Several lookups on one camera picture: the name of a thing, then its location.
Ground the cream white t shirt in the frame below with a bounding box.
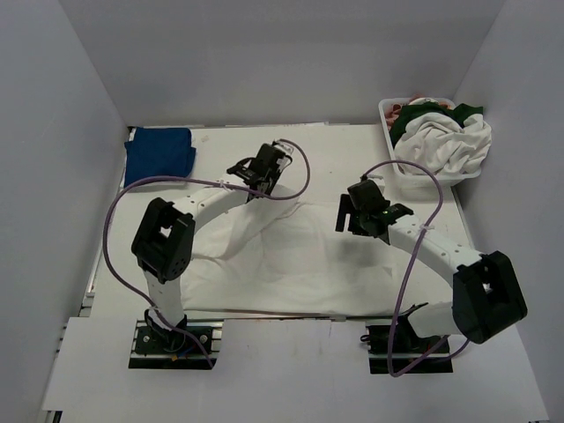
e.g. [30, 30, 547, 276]
[391, 113, 493, 176]

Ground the dark green t shirt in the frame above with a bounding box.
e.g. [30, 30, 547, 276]
[389, 101, 484, 140]

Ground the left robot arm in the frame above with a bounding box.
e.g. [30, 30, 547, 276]
[131, 141, 293, 352]

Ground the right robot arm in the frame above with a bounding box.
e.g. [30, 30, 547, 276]
[336, 179, 528, 352]

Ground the white plastic laundry basket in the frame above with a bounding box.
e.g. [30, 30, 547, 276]
[378, 97, 481, 189]

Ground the folded blue t shirt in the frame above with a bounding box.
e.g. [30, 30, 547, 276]
[123, 127, 197, 187]

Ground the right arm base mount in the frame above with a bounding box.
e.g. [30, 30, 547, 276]
[360, 325, 453, 375]

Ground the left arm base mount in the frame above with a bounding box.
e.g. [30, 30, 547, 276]
[128, 321, 223, 370]

